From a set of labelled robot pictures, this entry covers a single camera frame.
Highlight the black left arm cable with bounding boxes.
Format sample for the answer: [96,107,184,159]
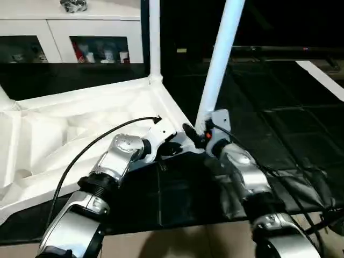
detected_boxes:
[46,116,162,229]

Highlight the white cabinet with glass doors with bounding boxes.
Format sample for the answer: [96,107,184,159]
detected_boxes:
[0,0,147,65]

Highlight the white plastic table top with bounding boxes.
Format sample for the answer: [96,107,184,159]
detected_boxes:
[0,75,206,224]

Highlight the black work mat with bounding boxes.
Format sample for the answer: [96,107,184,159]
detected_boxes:
[0,56,344,245]

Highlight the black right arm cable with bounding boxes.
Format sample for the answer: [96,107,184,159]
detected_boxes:
[210,123,344,253]

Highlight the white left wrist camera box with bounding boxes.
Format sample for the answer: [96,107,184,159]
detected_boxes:
[143,120,178,162]

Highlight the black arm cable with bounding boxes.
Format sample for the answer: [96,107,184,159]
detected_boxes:
[210,123,344,253]
[46,116,162,229]

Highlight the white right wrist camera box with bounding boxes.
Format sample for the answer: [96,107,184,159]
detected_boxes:
[206,109,233,141]

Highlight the crumpled silver black object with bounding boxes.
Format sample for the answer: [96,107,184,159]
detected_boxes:
[60,0,91,13]

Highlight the black metal stand leg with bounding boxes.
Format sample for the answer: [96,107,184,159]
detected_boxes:
[306,211,344,237]

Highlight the glossy black long bar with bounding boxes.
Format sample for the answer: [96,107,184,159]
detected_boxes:
[207,45,344,58]

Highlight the white plastic table leg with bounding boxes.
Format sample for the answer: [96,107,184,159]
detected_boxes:
[147,0,164,85]
[195,0,247,134]
[0,86,20,111]

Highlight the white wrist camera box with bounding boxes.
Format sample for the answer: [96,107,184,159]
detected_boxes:
[206,109,233,141]
[143,120,178,162]

